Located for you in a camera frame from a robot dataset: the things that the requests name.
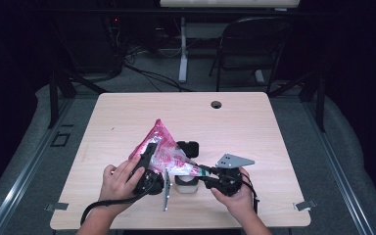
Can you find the grey tape piece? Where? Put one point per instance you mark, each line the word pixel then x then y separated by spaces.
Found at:
pixel 57 206
pixel 305 205

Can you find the black metal frame post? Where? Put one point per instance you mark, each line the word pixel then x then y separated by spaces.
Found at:
pixel 320 101
pixel 54 98

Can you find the pink and clear plastic bag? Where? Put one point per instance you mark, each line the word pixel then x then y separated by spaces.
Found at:
pixel 166 153

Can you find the white desk leg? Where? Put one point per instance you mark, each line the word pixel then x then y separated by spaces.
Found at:
pixel 183 58

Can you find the clear square jar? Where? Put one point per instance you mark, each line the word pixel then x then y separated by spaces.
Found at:
pixel 186 184

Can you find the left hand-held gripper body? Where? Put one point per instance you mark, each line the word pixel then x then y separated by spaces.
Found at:
pixel 150 184

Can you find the person's left hand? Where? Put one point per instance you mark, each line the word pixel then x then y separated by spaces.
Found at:
pixel 119 184

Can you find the dark computer tower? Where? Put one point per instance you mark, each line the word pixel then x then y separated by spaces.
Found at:
pixel 98 45

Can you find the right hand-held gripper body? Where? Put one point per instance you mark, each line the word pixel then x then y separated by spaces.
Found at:
pixel 226 182

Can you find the person's right hand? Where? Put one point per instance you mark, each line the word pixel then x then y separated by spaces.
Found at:
pixel 240 202

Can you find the black folding chair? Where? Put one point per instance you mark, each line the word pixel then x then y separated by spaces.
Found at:
pixel 254 39

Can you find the aluminium floor rail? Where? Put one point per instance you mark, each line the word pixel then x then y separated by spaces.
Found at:
pixel 339 178
pixel 26 178

